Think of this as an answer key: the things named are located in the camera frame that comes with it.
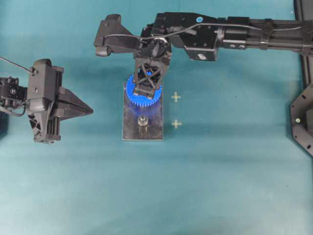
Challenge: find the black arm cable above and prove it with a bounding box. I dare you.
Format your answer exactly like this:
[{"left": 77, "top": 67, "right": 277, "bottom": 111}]
[
  {"left": 102, "top": 19, "right": 306, "bottom": 46},
  {"left": 0, "top": 56, "right": 35, "bottom": 74}
]

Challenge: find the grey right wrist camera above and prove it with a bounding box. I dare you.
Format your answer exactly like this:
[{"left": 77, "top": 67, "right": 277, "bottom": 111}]
[{"left": 94, "top": 14, "right": 140, "bottom": 57}]

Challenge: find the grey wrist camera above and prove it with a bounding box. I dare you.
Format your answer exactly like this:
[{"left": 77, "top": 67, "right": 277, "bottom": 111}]
[
  {"left": 27, "top": 59, "right": 56, "bottom": 112},
  {"left": 94, "top": 14, "right": 140, "bottom": 57}
]

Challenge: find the large blue plastic gear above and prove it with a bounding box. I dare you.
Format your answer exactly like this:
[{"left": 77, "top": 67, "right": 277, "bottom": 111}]
[{"left": 126, "top": 75, "right": 162, "bottom": 107}]

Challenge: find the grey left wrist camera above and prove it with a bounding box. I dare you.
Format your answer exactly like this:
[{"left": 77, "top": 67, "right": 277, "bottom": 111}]
[{"left": 27, "top": 59, "right": 56, "bottom": 112}]

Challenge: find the lower steel shaft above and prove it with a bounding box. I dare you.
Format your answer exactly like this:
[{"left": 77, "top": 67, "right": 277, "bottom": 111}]
[{"left": 137, "top": 116, "right": 149, "bottom": 126}]

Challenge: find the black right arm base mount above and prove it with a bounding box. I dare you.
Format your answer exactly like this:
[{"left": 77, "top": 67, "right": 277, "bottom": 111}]
[{"left": 290, "top": 55, "right": 313, "bottom": 155}]

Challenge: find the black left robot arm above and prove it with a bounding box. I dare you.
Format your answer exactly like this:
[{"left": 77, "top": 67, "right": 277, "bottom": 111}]
[{"left": 0, "top": 65, "right": 93, "bottom": 144}]

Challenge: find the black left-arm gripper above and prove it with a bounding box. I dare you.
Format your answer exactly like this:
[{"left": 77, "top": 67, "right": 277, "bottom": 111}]
[{"left": 31, "top": 66, "right": 93, "bottom": 143}]

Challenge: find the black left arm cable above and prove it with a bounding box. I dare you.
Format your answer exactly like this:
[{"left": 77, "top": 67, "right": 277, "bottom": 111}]
[{"left": 0, "top": 56, "right": 35, "bottom": 74}]

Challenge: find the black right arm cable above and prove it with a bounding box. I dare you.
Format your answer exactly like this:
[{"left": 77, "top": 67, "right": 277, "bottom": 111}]
[{"left": 102, "top": 19, "right": 306, "bottom": 46}]

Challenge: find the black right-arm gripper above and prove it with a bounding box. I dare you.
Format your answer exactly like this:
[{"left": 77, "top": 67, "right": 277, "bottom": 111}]
[{"left": 133, "top": 39, "right": 172, "bottom": 97}]

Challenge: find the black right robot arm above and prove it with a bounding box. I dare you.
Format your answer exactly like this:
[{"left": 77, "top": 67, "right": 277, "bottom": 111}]
[{"left": 133, "top": 12, "right": 313, "bottom": 99}]

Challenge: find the grey metal base plate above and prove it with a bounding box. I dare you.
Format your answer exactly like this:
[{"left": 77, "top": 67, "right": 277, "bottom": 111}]
[{"left": 122, "top": 83, "right": 164, "bottom": 141}]

